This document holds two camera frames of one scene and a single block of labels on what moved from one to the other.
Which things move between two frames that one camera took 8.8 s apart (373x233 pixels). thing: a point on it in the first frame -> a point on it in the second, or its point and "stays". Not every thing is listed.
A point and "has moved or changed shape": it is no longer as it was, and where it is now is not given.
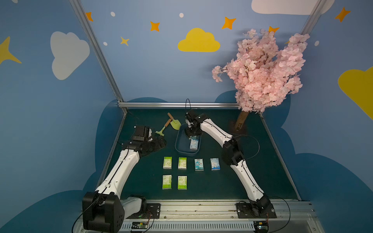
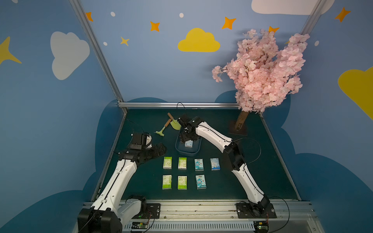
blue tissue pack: (215, 164) stays
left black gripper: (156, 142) -> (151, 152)
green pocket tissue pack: (167, 162) stays
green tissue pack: (182, 182) stays
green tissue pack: (167, 182) stays
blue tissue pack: (194, 142) has moved or changed shape
